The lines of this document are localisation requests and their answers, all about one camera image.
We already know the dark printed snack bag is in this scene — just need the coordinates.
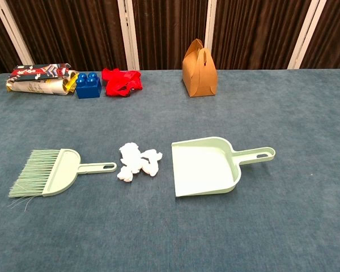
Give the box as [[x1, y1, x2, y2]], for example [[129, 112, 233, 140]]
[[10, 63, 72, 82]]

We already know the dark brown pleated curtain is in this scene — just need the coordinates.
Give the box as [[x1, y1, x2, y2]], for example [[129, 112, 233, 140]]
[[0, 0, 340, 79]]

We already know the mint green hand broom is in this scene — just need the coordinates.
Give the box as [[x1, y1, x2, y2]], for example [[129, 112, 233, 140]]
[[7, 148, 118, 212]]

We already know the mint green plastic dustpan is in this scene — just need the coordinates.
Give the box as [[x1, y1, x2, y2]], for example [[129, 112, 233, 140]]
[[171, 137, 276, 198]]

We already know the white and yellow crumpled package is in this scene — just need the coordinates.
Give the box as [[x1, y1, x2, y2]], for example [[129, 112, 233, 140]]
[[6, 70, 79, 96]]

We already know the crumpled red cloth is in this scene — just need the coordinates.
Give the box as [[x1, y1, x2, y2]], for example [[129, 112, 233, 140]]
[[101, 67, 144, 97]]

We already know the blue velvet tablecloth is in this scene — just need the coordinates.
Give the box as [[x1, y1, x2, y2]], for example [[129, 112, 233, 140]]
[[0, 69, 340, 272]]

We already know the white tissue paper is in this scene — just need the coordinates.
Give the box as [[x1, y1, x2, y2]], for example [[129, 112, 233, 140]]
[[116, 142, 163, 183]]

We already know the blue toy building block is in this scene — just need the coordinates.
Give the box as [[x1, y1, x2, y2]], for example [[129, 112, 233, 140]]
[[75, 72, 102, 99]]

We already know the brown kraft paper gift box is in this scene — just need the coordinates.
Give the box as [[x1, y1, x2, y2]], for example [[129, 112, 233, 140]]
[[182, 39, 218, 98]]

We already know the white frame post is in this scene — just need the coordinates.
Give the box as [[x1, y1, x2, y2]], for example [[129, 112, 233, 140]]
[[117, 0, 141, 71], [0, 0, 35, 65], [202, 0, 218, 51], [287, 0, 328, 70]]

